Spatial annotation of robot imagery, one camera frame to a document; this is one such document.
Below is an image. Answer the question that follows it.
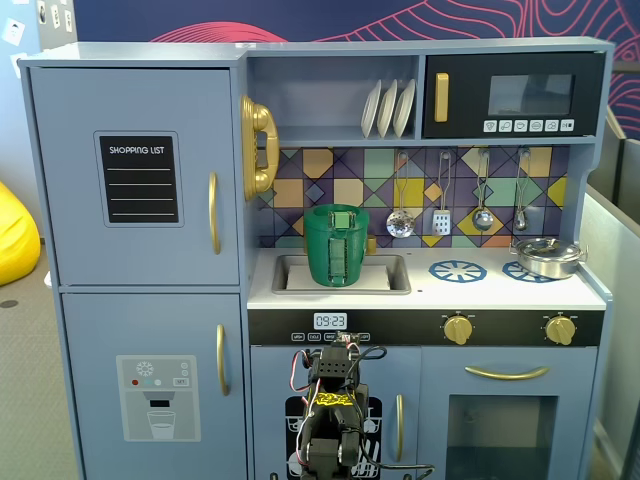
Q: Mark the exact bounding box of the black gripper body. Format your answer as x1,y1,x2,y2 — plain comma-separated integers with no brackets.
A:
312,345,362,387

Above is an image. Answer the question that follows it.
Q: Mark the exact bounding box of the green round bowl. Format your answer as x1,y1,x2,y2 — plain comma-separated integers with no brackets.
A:
304,203,370,232

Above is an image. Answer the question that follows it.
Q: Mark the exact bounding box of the steel pot lid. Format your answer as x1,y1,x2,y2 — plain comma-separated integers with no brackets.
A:
513,237,582,259

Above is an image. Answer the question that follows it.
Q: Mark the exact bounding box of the digital clock display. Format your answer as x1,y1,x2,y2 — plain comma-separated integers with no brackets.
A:
313,312,348,330

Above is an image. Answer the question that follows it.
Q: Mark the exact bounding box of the blue dishwasher cabinet door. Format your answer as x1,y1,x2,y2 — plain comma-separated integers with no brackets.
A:
249,345,422,480

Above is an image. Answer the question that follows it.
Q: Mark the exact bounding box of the grey toy sink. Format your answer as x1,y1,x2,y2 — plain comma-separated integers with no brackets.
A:
271,253,412,296

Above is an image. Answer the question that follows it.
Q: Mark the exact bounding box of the green plastic container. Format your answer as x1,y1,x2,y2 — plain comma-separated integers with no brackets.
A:
303,217,371,289

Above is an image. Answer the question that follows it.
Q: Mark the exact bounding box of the blue oven door with window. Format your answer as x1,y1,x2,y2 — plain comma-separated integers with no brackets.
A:
420,346,599,480

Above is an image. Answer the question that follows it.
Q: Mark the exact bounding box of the gold stove knob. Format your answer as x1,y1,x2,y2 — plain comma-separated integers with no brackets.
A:
544,315,576,346
443,314,474,346

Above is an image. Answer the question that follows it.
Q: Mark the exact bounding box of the metal skimmer spoon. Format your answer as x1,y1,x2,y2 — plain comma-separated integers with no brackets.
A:
385,151,416,239

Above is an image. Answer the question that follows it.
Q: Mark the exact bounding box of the metal slotted spatula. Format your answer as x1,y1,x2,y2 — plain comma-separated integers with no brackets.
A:
431,151,453,236

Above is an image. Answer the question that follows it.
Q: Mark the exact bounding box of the metal ladle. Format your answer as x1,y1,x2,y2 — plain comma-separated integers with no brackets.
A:
472,148,495,232

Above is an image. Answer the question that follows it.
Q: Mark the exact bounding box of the small metal spoon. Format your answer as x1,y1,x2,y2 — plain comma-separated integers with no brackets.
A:
513,147,531,232

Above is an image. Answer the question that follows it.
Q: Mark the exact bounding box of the steel toy pot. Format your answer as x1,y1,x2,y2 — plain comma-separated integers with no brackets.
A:
509,244,589,280

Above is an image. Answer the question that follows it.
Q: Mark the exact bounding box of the blue fridge door with dispenser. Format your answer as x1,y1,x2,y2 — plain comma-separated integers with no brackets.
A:
60,293,249,480

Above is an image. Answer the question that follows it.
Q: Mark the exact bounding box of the white toy plate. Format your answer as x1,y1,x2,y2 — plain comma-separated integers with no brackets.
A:
392,78,417,139
360,79,383,140
376,78,400,140

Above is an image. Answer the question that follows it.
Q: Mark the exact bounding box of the gold toy telephone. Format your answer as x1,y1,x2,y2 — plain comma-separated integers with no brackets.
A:
239,94,280,202

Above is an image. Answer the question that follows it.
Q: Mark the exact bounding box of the blue toy kitchen unit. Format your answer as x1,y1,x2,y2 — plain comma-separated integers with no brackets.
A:
17,37,616,480

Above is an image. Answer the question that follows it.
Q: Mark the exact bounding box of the black shopping list chalkboard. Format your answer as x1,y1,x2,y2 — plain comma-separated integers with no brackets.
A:
93,130,185,229

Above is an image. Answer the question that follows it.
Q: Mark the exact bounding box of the grey office partition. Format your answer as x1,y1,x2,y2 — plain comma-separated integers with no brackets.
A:
579,192,640,480

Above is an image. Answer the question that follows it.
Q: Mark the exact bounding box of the black microwave door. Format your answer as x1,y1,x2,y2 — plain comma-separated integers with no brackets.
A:
422,51,607,140

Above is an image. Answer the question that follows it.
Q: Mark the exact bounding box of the blue fridge door with chalkboard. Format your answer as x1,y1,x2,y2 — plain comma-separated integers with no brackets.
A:
28,67,240,287

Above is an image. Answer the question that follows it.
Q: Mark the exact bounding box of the yellow bean bag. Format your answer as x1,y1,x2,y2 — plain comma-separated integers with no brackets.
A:
0,180,41,287

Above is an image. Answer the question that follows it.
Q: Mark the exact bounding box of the red and white wire bundle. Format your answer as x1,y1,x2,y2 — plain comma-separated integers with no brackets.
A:
291,349,322,399

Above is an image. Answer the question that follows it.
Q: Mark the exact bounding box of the black cable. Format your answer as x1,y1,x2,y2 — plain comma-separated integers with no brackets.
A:
349,344,436,480

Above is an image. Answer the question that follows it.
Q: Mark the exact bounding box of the gold straight cabinet handle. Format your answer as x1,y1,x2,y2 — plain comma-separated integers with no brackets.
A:
395,394,405,462

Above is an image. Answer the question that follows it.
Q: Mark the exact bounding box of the gold curved fridge handle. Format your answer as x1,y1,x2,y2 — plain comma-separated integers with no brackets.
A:
207,171,222,255
215,323,231,397

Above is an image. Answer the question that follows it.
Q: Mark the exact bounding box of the gold oven handle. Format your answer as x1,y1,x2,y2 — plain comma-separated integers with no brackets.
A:
464,365,550,381

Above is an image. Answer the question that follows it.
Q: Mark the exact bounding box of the gold microwave handle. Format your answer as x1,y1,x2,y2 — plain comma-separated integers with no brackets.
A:
433,72,450,123

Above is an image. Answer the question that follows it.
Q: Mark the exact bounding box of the grey wall board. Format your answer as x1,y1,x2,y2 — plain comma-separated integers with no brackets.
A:
37,0,79,54

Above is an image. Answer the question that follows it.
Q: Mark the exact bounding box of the white wall socket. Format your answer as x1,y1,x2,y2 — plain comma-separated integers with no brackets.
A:
1,18,26,45

